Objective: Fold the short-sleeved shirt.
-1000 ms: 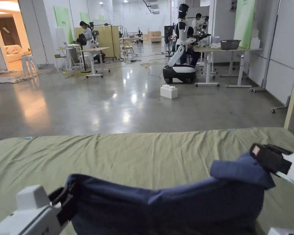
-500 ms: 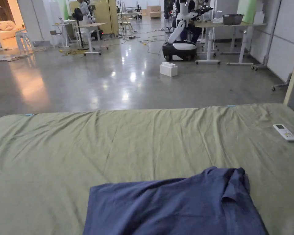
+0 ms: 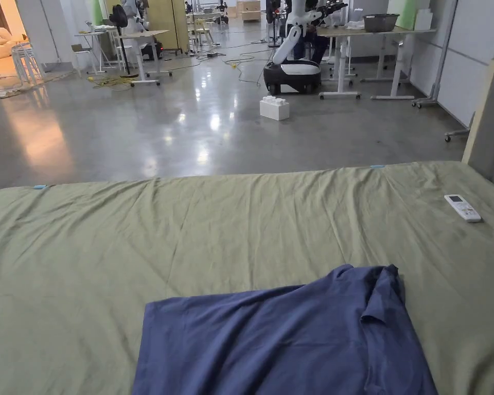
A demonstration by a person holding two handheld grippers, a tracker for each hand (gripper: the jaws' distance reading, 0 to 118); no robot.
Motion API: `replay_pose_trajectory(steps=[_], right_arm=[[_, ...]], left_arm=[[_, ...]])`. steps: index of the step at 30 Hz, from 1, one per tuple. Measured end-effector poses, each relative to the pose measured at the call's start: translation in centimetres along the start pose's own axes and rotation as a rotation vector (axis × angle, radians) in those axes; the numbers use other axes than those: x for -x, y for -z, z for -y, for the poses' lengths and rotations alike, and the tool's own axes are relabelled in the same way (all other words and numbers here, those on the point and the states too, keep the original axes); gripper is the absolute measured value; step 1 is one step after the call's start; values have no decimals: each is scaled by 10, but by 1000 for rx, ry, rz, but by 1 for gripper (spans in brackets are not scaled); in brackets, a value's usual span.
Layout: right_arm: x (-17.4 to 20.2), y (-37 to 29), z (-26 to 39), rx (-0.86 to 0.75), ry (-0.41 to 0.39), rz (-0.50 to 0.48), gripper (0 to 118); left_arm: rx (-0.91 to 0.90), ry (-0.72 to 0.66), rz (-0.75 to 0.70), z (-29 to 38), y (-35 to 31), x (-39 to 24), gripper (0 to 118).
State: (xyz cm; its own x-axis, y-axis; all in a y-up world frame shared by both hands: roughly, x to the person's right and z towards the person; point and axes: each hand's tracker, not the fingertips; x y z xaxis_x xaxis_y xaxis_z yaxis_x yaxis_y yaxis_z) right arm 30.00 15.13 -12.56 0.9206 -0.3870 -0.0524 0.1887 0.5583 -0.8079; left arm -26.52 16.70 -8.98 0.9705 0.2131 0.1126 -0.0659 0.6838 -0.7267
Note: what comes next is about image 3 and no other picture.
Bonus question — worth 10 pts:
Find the bed with pale green sheet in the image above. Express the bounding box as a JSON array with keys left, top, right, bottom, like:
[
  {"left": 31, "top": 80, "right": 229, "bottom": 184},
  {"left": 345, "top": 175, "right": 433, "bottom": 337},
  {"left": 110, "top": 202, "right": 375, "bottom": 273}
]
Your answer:
[{"left": 0, "top": 159, "right": 494, "bottom": 395}]

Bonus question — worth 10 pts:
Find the white brick-shaped block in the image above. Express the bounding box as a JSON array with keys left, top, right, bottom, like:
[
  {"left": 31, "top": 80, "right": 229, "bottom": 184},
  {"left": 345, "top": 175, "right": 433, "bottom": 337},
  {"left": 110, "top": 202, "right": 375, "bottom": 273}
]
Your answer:
[{"left": 259, "top": 95, "right": 290, "bottom": 121}]

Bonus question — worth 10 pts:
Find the white wheeled robot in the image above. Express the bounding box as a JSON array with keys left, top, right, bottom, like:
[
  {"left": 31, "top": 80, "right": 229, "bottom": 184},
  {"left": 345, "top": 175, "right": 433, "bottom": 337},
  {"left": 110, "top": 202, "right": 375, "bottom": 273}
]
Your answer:
[{"left": 263, "top": 0, "right": 349, "bottom": 95}]

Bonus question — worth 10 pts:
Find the dark blue shirt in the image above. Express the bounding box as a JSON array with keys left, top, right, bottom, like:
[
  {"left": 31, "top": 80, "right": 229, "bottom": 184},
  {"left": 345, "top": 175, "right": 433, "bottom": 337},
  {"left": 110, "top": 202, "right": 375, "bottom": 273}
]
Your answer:
[{"left": 132, "top": 264, "right": 438, "bottom": 395}]

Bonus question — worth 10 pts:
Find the white height-adjustable desk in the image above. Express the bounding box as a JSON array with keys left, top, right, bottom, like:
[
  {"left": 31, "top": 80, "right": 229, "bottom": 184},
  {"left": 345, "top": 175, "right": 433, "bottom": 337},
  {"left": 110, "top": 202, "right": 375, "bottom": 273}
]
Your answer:
[{"left": 115, "top": 30, "right": 173, "bottom": 86}]

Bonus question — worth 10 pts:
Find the wooden cabinet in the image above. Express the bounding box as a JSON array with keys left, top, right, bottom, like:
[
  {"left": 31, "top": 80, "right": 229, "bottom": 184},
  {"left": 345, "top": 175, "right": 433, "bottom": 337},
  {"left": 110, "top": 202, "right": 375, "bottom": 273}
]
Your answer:
[{"left": 236, "top": 1, "right": 262, "bottom": 22}]

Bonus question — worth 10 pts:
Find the white desk with grey tub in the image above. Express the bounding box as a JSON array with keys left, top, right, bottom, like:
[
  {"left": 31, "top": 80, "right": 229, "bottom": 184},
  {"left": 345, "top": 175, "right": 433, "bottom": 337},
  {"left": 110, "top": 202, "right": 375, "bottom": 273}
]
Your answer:
[{"left": 315, "top": 14, "right": 437, "bottom": 101}]

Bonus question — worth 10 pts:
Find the black standing fan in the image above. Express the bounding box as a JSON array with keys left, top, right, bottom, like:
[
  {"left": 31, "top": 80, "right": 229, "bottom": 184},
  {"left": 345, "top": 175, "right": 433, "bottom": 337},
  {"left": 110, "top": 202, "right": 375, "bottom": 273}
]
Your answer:
[{"left": 109, "top": 4, "right": 138, "bottom": 77}]

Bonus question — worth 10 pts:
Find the white folding table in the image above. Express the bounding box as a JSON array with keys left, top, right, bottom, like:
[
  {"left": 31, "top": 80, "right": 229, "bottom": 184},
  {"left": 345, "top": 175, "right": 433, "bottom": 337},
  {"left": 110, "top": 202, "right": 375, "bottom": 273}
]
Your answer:
[{"left": 74, "top": 28, "right": 120, "bottom": 74}]

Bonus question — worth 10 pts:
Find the white remote control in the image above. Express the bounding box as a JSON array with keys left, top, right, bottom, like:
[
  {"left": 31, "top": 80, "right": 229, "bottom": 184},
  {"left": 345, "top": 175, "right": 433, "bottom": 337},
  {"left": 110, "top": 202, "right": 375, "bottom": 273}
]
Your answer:
[{"left": 444, "top": 194, "right": 482, "bottom": 223}]

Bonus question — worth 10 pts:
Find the yellow cable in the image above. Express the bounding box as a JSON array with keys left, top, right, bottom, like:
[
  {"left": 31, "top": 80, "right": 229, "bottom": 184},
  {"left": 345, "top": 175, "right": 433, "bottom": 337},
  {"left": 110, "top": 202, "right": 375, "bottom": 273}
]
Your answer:
[{"left": 87, "top": 75, "right": 136, "bottom": 89}]

